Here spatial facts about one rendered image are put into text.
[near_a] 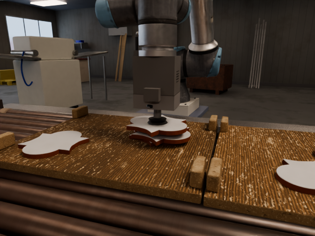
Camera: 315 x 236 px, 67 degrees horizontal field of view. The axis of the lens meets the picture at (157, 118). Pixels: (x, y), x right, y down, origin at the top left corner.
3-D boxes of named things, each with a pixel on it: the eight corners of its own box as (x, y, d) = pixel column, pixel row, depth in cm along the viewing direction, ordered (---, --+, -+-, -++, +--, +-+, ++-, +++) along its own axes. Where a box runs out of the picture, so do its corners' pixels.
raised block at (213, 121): (210, 124, 64) (211, 114, 63) (217, 124, 63) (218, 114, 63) (208, 130, 59) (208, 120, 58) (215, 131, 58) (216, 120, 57)
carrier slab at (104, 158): (86, 117, 77) (85, 112, 76) (217, 129, 65) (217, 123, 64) (-22, 164, 44) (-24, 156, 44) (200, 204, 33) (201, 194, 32)
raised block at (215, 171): (210, 172, 38) (211, 156, 38) (221, 173, 38) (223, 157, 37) (205, 192, 33) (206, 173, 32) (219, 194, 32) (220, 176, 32)
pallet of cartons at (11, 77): (26, 80, 1003) (24, 68, 990) (42, 81, 967) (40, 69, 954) (-8, 84, 881) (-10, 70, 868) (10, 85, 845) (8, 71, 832)
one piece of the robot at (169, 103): (122, 34, 42) (125, 123, 47) (171, 33, 40) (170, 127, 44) (140, 38, 51) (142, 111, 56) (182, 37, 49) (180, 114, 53)
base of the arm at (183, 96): (161, 98, 117) (160, 77, 115) (192, 98, 113) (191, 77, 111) (152, 103, 103) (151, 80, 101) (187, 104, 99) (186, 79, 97)
